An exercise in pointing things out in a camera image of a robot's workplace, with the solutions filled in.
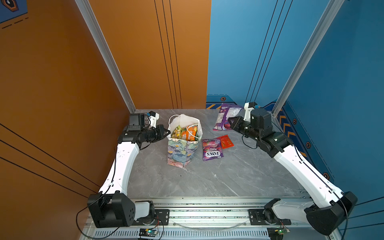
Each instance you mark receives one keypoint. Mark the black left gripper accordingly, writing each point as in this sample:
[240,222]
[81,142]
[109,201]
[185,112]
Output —
[158,129]

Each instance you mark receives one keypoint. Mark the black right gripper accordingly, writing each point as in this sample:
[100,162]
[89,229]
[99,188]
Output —
[235,126]

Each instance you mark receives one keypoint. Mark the purple snack packet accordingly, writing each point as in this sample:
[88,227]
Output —
[226,111]

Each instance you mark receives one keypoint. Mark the red snack packet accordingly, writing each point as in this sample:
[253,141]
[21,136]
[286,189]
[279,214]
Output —
[225,142]

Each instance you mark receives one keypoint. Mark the orange Fox's candy bag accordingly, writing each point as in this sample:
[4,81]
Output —
[190,133]

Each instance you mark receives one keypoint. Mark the floral paper gift bag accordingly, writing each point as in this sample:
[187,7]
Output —
[180,152]

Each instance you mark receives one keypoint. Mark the purple Fox's berries candy bag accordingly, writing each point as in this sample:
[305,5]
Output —
[212,149]

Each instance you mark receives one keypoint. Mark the orange green noodle snack bag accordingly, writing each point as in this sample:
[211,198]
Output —
[177,133]

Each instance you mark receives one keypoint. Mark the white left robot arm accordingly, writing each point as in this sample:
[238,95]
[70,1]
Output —
[111,206]

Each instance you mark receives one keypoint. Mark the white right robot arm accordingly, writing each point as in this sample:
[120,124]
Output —
[328,207]

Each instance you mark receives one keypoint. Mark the left green circuit board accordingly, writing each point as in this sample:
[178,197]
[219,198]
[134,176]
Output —
[148,233]

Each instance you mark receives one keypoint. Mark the green circuit board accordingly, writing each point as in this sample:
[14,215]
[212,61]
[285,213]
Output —
[282,231]
[148,233]

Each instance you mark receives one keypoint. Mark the right green circuit board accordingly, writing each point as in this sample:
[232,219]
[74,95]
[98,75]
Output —
[282,231]

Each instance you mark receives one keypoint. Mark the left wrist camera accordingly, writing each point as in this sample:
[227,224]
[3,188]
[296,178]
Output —
[153,117]

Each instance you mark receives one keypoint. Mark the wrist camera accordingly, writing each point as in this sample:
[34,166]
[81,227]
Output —
[153,117]
[248,107]

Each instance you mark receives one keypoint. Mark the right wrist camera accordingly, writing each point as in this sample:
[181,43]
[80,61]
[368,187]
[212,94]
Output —
[248,107]

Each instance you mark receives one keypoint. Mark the left aluminium corner post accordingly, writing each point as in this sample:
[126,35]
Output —
[93,25]

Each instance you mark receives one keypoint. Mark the aluminium corner post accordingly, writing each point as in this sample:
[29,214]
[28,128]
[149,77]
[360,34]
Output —
[315,39]
[93,25]

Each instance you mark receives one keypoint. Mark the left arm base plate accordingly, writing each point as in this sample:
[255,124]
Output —
[162,215]

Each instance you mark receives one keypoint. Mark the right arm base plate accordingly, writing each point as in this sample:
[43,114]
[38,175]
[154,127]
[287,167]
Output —
[265,217]

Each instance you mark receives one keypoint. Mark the aluminium front rail frame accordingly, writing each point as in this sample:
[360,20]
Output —
[209,218]

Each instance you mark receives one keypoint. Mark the right aluminium corner post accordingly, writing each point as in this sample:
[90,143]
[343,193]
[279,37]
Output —
[315,39]

